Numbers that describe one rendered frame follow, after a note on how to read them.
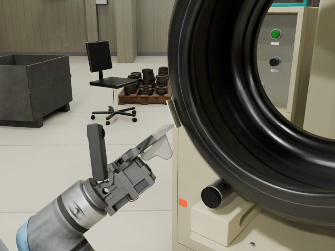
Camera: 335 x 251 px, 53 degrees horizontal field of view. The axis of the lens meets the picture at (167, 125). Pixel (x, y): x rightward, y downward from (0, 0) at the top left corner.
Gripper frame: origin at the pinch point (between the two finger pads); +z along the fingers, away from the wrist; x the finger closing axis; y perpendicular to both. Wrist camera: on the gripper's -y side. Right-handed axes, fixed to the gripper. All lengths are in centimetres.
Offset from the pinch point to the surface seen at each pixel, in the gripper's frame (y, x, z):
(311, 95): 16.2, -17.7, 33.7
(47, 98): -118, -330, -86
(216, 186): 15.4, 0.4, 0.2
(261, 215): 29.7, -10.6, 4.4
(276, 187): 19.4, 11.7, 7.8
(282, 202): 22.2, 11.2, 7.0
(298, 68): 12, -53, 50
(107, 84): -85, -319, -19
